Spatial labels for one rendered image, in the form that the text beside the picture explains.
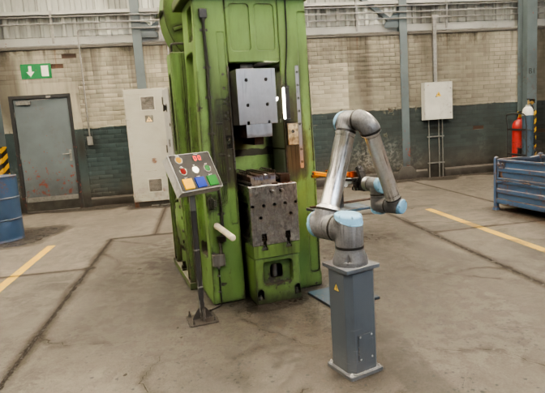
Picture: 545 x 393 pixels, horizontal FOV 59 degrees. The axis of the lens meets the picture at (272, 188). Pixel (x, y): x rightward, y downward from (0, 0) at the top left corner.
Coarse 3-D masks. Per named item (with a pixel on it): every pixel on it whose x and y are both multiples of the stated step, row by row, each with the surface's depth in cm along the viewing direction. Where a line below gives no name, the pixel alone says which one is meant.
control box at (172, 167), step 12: (168, 156) 315; (180, 156) 321; (192, 156) 327; (204, 156) 334; (168, 168) 316; (180, 168) 317; (192, 168) 323; (204, 168) 329; (180, 180) 312; (192, 180) 318; (180, 192) 310; (192, 192) 316; (204, 192) 328
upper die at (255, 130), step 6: (234, 126) 378; (240, 126) 363; (246, 126) 349; (252, 126) 350; (258, 126) 352; (264, 126) 354; (270, 126) 355; (234, 132) 379; (240, 132) 365; (246, 132) 351; (252, 132) 351; (258, 132) 352; (264, 132) 354; (270, 132) 356
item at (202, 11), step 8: (200, 8) 339; (200, 16) 340; (208, 72) 347; (208, 80) 348; (208, 88) 348; (208, 96) 349; (208, 104) 350; (216, 160) 356; (216, 168) 357; (224, 240) 363
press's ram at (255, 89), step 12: (240, 72) 343; (252, 72) 346; (264, 72) 349; (240, 84) 344; (252, 84) 347; (264, 84) 350; (240, 96) 345; (252, 96) 348; (264, 96) 351; (276, 96) 354; (240, 108) 346; (252, 108) 349; (264, 108) 352; (276, 108) 355; (240, 120) 347; (252, 120) 350; (264, 120) 353; (276, 120) 356
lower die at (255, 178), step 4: (252, 172) 379; (256, 172) 369; (268, 172) 370; (240, 176) 378; (248, 176) 362; (252, 176) 360; (256, 176) 356; (260, 176) 357; (264, 176) 358; (268, 176) 359; (272, 176) 360; (248, 180) 358; (252, 180) 355; (256, 180) 356; (260, 180) 357; (264, 180) 358; (268, 180) 359; (272, 180) 360; (252, 184) 355; (256, 184) 356; (260, 184) 357; (264, 184) 359
